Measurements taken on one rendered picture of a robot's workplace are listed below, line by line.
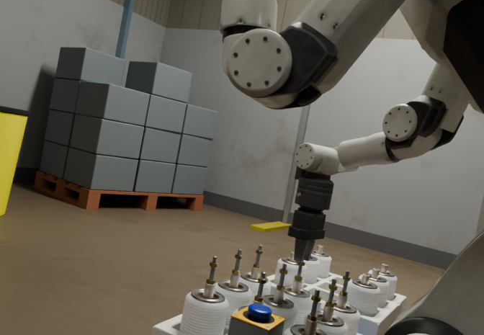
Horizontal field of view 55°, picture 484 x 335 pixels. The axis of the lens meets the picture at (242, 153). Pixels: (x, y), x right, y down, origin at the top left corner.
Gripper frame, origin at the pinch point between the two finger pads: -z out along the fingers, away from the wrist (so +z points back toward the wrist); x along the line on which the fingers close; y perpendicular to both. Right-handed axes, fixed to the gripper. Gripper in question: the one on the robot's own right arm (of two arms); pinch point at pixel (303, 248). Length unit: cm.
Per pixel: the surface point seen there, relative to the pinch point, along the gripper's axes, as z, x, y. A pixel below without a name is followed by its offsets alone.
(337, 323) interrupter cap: -10.8, -9.9, -16.4
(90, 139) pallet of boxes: 9, 76, 208
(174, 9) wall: 143, 206, 299
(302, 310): -14.0, -2.4, -4.0
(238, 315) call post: -4.8, -41.8, -12.8
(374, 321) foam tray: -18.3, 23.9, -13.0
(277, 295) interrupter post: -9.3, -12.6, -2.4
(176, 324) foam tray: -18.3, -28.9, 11.8
